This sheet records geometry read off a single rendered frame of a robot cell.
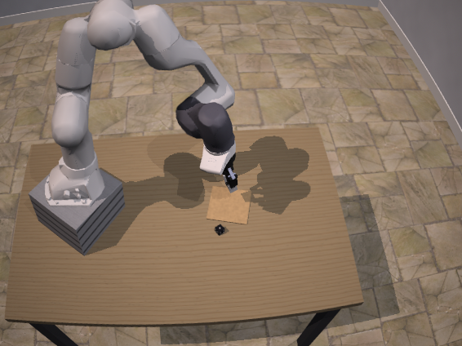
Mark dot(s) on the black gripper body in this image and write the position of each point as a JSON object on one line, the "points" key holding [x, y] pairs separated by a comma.
{"points": [[230, 162]]}

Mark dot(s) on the black die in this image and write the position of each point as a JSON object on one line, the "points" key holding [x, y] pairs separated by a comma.
{"points": [[219, 229]]}

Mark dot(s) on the tan square mat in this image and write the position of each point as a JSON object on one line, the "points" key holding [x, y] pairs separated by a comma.
{"points": [[229, 207]]}

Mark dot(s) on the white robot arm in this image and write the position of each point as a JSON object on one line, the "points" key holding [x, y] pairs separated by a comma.
{"points": [[76, 181]]}

